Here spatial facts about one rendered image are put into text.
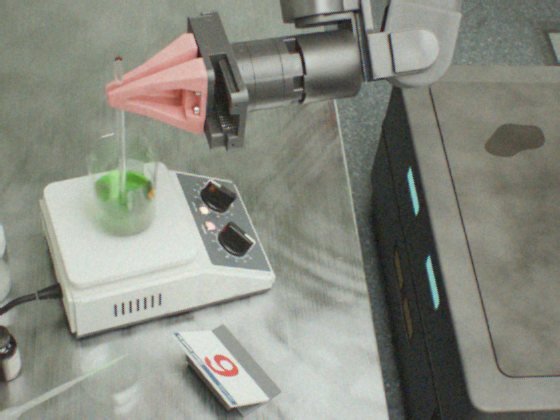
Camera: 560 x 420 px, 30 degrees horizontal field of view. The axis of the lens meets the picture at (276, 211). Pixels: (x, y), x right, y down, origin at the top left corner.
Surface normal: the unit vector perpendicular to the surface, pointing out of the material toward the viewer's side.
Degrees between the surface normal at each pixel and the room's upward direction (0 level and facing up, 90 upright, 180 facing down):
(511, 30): 0
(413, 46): 44
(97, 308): 90
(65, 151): 0
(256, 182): 0
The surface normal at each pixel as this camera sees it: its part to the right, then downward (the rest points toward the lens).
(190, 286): 0.34, 0.76
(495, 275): 0.09, -0.62
